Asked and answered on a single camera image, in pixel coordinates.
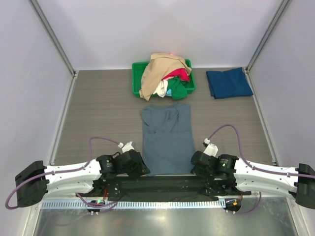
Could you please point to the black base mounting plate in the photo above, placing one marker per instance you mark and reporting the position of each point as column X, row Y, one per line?
column 164, row 189

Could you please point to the aluminium frame rail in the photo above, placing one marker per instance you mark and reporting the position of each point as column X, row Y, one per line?
column 85, row 195

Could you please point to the green t shirt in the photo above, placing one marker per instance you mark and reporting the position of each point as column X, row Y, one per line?
column 178, row 89

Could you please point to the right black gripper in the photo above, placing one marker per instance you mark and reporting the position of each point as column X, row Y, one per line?
column 197, row 171

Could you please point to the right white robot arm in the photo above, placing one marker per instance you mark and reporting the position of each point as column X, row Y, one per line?
column 228, row 175

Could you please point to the beige t shirt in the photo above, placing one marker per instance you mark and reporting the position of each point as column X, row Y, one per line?
column 160, row 65

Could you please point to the green plastic bin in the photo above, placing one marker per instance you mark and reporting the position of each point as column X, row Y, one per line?
column 137, row 71

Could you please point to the grey-blue t shirt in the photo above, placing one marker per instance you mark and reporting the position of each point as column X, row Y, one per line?
column 168, row 144

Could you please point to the red t shirt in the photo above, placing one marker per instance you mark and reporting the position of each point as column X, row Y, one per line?
column 181, row 73

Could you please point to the light blue t shirt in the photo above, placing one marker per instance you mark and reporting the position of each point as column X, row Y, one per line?
column 169, row 93

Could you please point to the white slotted cable duct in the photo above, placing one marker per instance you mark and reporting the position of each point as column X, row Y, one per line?
column 78, row 204

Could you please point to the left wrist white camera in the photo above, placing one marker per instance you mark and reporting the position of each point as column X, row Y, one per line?
column 126, row 147

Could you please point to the white t shirt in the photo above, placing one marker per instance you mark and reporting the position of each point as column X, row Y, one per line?
column 161, row 89

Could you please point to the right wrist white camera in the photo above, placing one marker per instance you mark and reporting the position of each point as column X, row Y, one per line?
column 210, row 148

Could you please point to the folded dark blue t shirt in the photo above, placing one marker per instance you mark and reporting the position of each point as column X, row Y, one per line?
column 228, row 84

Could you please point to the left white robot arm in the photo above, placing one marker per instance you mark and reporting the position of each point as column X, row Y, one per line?
column 38, row 181

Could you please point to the wrist white camera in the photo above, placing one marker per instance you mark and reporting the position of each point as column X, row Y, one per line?
column 126, row 147
column 210, row 148

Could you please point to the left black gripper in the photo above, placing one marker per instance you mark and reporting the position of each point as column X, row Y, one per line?
column 141, row 169

